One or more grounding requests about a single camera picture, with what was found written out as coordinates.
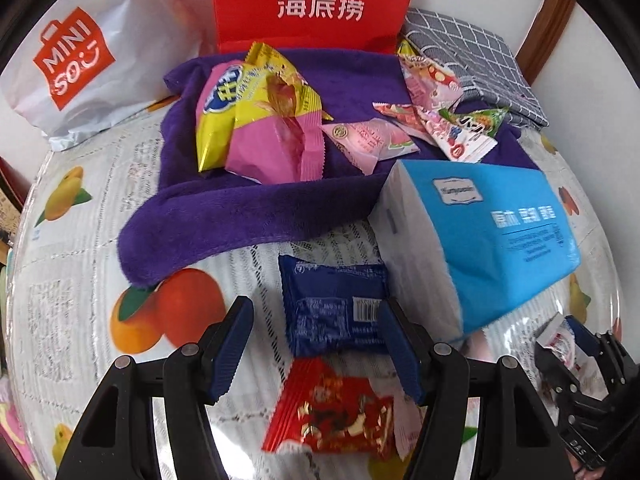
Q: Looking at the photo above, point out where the fruit print tablecloth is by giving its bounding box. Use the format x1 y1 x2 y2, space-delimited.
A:
0 95 626 480

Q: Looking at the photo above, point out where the red gold snack packet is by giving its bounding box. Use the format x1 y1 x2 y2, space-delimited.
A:
262 357 396 461

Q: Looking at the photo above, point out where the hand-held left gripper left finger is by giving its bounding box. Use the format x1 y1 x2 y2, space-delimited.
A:
55 296 256 480

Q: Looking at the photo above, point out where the white shopping bag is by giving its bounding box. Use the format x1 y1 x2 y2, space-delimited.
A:
0 0 221 153

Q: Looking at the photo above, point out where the large pink snack bag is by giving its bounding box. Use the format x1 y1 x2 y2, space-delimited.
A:
224 71 327 185

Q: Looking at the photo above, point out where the dark red box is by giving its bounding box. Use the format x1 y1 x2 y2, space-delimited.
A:
0 157 31 211

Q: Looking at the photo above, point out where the light pink triangular packet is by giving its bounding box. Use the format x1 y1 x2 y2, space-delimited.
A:
321 117 421 177

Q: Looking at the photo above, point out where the pink panda snack packet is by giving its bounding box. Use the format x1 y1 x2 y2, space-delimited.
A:
399 55 465 111

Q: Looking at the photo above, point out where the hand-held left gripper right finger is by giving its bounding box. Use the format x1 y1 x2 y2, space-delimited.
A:
377 297 576 480

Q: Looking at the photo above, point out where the dark blue snack packet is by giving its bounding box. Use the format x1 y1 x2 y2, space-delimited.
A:
277 254 396 358

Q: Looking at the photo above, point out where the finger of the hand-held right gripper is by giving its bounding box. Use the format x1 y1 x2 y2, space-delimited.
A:
534 342 593 403
567 316 628 386

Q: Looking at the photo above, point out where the large yellow blue snack bag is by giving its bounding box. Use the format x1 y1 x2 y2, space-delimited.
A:
196 41 333 175

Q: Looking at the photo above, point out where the grey checked folded cloth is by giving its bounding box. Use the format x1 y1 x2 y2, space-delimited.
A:
402 7 551 130

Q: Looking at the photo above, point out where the pink printed object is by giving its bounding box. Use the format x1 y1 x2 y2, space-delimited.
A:
0 380 36 471

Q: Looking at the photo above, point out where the small white red packet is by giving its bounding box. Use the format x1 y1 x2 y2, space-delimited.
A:
536 311 587 372

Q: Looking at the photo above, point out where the white red snack packet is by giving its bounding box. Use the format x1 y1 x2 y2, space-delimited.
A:
417 110 498 163

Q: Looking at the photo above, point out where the blue tissue pack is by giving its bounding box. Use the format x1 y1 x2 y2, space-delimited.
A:
367 160 583 346

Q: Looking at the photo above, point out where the red triangular snack packet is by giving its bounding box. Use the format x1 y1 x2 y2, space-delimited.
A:
372 102 436 143

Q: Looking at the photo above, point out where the purple towel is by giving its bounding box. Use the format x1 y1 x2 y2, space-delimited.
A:
117 49 536 288

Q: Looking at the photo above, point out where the green triangular snack packet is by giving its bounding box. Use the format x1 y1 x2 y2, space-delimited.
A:
440 106 511 138

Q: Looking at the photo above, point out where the brown wooden frame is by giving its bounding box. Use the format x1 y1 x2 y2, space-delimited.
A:
515 0 576 86

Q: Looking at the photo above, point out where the red paper bag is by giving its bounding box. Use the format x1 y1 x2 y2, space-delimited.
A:
210 0 422 56

